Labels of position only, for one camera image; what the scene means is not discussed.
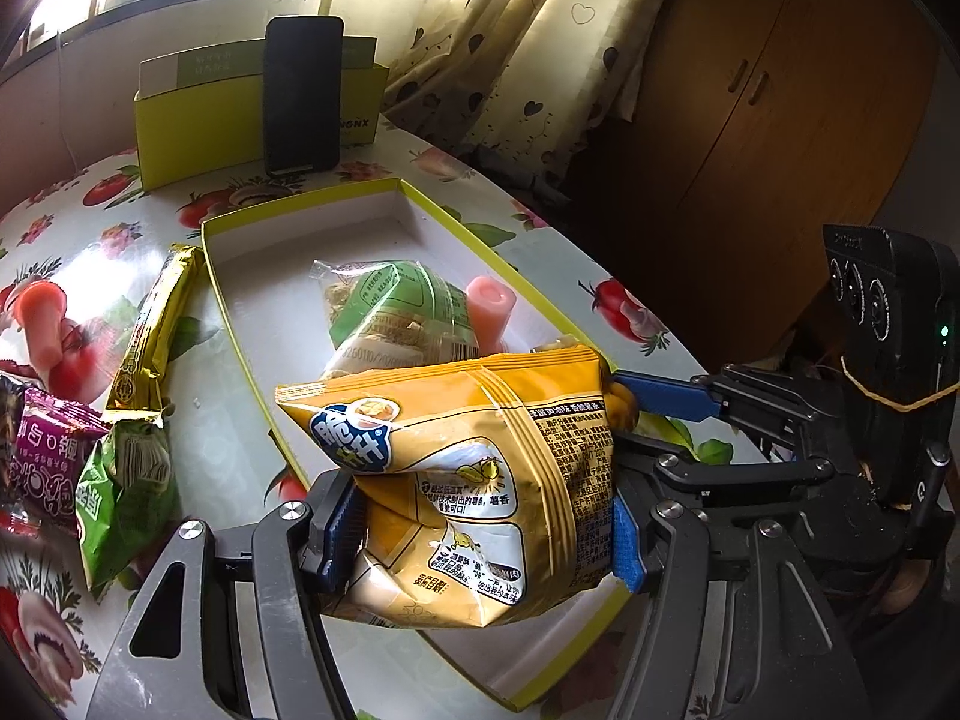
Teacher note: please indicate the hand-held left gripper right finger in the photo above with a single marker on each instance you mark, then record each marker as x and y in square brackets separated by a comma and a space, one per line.
[626, 547]

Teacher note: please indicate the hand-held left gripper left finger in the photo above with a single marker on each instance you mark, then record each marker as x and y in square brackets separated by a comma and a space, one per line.
[341, 532]

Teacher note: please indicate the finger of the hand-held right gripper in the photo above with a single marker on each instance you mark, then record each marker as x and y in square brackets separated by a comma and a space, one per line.
[735, 476]
[667, 396]

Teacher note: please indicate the yellow chip bag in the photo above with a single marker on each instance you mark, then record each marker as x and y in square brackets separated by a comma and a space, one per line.
[480, 465]

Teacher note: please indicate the pink jelly cup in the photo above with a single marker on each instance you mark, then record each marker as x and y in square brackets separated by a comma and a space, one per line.
[45, 322]
[487, 307]

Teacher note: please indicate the small green snack packet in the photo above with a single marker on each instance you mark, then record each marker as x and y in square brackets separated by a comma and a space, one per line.
[120, 502]

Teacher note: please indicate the green clear snack packet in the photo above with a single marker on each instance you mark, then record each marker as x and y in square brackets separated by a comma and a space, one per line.
[405, 300]

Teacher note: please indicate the yellow-green cardboard box lid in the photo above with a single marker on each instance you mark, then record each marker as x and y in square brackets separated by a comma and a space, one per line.
[255, 277]

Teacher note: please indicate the gold snack bar packet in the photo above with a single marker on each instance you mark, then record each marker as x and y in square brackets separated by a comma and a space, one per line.
[150, 330]

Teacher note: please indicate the purple snack packet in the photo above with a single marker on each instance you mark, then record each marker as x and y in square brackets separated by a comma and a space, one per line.
[45, 450]

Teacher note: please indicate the wooden cabinet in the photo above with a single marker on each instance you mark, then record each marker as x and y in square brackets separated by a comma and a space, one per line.
[750, 127]

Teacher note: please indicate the heart print curtain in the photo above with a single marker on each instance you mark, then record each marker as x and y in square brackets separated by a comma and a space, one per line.
[487, 52]

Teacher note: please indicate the fruit print tablecloth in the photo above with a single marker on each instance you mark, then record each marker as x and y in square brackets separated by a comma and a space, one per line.
[97, 202]

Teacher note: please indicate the yellow-green cardboard box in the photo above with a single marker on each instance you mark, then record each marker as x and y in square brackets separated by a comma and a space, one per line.
[210, 127]

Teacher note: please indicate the black smartphone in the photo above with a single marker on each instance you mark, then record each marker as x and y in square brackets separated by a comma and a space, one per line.
[304, 97]

